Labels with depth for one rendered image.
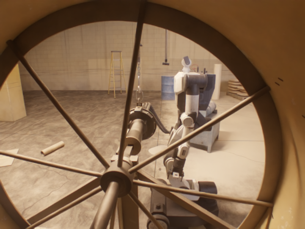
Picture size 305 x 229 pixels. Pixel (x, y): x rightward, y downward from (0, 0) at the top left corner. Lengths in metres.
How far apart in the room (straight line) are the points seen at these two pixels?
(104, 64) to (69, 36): 2.13
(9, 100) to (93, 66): 5.07
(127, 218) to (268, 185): 0.90
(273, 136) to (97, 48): 9.19
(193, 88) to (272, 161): 0.64
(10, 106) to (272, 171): 5.51
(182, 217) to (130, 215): 0.60
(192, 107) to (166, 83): 5.69
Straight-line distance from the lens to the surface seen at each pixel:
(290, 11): 0.44
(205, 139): 3.21
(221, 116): 0.83
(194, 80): 1.30
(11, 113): 5.78
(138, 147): 1.27
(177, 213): 1.87
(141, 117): 1.60
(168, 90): 7.01
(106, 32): 9.64
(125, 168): 0.93
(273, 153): 1.02
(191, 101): 1.32
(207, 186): 1.93
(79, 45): 10.06
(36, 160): 1.09
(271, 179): 1.09
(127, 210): 1.40
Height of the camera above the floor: 1.47
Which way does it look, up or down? 16 degrees down
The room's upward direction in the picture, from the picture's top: straight up
